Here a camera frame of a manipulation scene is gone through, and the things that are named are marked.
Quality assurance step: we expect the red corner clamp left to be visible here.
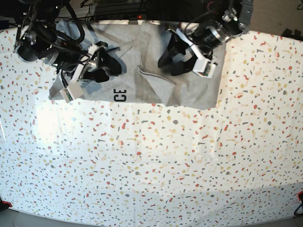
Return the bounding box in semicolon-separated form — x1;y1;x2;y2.
0;201;12;210

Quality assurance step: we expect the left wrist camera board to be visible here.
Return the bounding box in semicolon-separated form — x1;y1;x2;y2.
192;58;217;79

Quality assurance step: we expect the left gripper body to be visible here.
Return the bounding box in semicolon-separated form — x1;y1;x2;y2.
181;20;233;59

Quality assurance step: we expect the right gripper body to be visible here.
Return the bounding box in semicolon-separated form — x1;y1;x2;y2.
43;45;99;78

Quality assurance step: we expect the terrazzo pattern table cover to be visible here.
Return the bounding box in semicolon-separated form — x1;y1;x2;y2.
0;29;303;227

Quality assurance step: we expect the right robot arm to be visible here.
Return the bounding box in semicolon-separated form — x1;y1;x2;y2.
15;0;122;87

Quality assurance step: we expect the red corner clamp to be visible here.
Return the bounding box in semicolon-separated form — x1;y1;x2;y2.
297;191;303;203
0;201;12;210

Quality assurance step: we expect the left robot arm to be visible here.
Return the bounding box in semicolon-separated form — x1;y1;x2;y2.
158;0;253;78

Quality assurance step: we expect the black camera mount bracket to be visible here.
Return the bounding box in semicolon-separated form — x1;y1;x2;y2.
128;20;138;25

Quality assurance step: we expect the red corner clamp right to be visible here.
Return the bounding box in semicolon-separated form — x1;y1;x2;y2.
297;191;303;203

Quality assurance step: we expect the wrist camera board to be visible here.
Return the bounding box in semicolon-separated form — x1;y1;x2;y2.
192;58;217;79
60;83;84;103

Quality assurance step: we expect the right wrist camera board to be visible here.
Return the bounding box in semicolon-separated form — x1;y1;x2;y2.
60;83;84;103

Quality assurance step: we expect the grey T-shirt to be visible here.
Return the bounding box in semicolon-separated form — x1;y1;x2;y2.
48;19;226;111

